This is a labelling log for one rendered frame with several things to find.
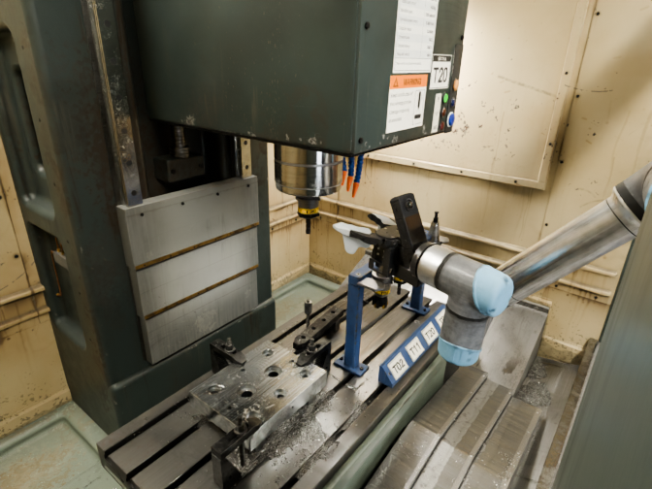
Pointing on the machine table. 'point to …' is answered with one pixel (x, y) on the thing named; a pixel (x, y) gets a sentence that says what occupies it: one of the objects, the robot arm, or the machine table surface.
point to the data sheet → (414, 36)
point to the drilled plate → (295, 399)
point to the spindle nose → (307, 172)
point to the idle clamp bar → (318, 328)
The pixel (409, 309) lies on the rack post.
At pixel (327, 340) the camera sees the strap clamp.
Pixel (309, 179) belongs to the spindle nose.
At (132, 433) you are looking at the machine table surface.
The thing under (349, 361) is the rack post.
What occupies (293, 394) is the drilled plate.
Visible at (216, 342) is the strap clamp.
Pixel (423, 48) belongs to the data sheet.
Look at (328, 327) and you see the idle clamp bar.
